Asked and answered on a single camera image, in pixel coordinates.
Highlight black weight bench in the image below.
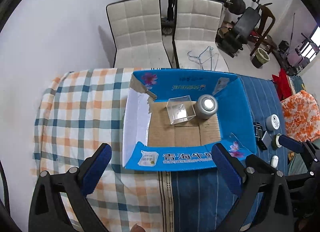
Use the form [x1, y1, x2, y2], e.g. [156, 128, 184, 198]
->
[215, 7, 260, 58]

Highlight left white padded chair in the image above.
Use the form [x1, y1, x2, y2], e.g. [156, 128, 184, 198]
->
[106, 0, 171, 68]

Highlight blue cardboard box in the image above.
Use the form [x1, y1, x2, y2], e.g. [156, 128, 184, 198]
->
[122, 69, 257, 171]

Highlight silver tin gold lid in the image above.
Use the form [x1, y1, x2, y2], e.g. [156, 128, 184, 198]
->
[194, 94, 218, 119]

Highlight white earbuds case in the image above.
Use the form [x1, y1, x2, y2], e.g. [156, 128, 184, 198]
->
[270, 155, 279, 169]

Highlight right white padded chair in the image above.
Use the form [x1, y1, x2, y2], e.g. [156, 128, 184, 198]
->
[172, 0, 229, 73]

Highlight plaid checked cloth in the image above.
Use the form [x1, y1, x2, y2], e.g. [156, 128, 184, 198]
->
[31, 68, 164, 231]

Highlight red cloth item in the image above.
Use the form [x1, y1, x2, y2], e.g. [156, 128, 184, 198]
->
[272, 68, 292, 101]

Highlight wire clothes hangers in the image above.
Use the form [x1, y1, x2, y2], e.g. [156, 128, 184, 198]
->
[187, 46, 219, 71]

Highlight white round tin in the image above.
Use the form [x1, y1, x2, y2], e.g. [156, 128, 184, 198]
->
[265, 114, 280, 131]

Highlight white padded chair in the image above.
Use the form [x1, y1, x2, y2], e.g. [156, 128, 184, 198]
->
[172, 0, 229, 73]
[106, 0, 171, 68]

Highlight blue striped cloth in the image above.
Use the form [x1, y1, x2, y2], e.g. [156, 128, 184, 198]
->
[158, 75, 286, 231]

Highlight brown exercise bike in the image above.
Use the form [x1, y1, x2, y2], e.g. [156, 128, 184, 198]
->
[250, 0, 276, 56]

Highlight clear acrylic cube box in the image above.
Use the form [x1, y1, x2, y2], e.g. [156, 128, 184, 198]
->
[166, 95, 196, 125]

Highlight orange floral cushion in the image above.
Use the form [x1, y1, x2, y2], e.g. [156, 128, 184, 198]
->
[281, 90, 319, 142]

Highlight green waste bin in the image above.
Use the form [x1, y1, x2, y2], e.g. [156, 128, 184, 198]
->
[251, 48, 270, 68]

